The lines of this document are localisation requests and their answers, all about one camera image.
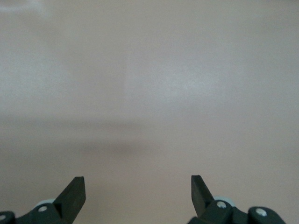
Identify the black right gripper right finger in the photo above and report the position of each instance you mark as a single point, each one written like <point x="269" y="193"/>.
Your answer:
<point x="201" y="200"/>

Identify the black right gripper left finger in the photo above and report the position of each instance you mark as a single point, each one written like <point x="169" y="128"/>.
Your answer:
<point x="70" y="200"/>

